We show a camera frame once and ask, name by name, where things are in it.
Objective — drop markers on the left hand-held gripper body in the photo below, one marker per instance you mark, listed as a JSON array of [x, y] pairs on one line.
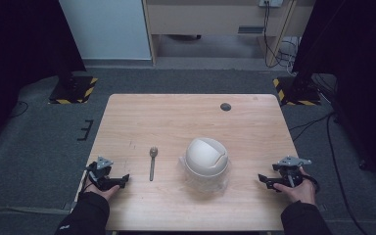
[[102, 169]]

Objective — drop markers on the black striped stand base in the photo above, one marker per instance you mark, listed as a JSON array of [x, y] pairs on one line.
[[298, 93], [73, 91]]

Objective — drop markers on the grey power strip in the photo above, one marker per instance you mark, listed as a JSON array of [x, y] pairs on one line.
[[270, 2]]

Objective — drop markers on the black round table grommet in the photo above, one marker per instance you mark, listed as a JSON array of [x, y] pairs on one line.
[[225, 106]]

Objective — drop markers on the person's left hand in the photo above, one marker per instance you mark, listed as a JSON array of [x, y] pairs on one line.
[[106, 192]]

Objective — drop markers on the dark curtain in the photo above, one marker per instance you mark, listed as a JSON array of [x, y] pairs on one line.
[[359, 65], [19, 49]]

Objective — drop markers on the metal spoon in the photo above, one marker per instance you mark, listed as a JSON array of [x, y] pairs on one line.
[[152, 163]]

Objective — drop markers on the person's right hand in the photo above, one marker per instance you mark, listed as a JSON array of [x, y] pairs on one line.
[[302, 191]]

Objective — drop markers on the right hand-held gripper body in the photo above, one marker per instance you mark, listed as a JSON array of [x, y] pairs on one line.
[[290, 168]]

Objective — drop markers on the white panel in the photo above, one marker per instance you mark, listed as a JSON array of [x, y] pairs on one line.
[[106, 29]]

